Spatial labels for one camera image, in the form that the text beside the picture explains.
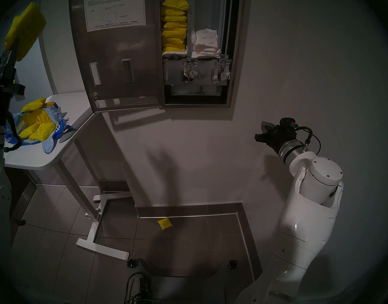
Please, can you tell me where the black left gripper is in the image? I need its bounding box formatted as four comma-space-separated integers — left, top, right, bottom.
0, 37, 26, 125

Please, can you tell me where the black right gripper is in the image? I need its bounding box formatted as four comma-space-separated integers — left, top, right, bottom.
255, 121, 298, 155

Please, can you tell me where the dark robot base platform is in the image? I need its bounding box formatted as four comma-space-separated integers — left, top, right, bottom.
131, 259, 255, 304

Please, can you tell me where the stainless steel dispenser cabinet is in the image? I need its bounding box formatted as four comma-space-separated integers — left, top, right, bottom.
154, 0, 246, 108

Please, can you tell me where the chrome dispensing mechanism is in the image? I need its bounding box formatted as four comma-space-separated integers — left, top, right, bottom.
181, 57, 202, 84
211, 58, 231, 85

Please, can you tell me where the blue plastic pad bag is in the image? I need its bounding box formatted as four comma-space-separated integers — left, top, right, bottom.
4, 101, 75, 154

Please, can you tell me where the white table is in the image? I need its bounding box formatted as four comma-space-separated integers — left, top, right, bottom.
4, 92, 132, 261

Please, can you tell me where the white instruction sheet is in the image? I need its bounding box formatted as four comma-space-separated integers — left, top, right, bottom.
83, 0, 146, 33

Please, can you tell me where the black electronics box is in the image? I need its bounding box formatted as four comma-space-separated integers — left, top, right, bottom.
139, 276, 152, 296

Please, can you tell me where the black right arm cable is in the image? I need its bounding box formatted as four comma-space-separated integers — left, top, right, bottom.
294, 125, 322, 155

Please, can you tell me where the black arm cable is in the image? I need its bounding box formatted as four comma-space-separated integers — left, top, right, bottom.
4, 112, 23, 152
294, 125, 322, 155

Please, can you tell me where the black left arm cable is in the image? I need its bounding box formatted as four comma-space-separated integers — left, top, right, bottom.
4, 112, 23, 152

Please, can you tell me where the green cable bundle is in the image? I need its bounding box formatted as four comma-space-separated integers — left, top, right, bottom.
124, 272, 156, 304

